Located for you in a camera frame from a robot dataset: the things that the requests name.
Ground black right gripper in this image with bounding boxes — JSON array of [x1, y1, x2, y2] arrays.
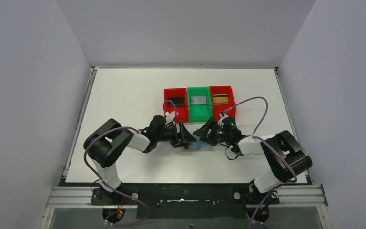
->
[[194, 118, 231, 146]]

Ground beige card holder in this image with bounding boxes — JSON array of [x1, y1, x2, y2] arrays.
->
[[182, 128, 214, 152]]

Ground silver credit card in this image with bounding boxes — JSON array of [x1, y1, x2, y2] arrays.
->
[[190, 96, 208, 105]]

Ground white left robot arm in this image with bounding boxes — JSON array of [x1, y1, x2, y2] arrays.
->
[[83, 115, 197, 204]]

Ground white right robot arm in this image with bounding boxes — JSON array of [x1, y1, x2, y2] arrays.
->
[[193, 117, 313, 204]]

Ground black credit card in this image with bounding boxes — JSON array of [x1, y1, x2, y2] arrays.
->
[[167, 97, 185, 107]]

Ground gold credit card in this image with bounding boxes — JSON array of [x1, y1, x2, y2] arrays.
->
[[212, 94, 229, 105]]

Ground left red bin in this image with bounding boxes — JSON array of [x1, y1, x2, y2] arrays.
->
[[163, 88, 189, 122]]

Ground red bin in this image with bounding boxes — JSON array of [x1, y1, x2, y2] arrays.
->
[[209, 86, 236, 120], [163, 88, 189, 122]]

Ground green middle bin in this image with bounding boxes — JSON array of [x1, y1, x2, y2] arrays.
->
[[186, 87, 212, 123]]

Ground right red bin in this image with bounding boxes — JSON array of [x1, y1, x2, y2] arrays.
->
[[209, 86, 236, 120]]

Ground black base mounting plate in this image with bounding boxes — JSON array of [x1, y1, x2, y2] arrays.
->
[[91, 183, 280, 223]]

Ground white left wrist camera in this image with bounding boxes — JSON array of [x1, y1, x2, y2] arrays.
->
[[164, 111, 179, 125]]

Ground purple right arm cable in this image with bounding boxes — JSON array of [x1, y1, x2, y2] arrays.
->
[[219, 96, 298, 229]]

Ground aluminium rail frame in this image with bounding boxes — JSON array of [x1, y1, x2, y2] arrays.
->
[[45, 185, 328, 208]]

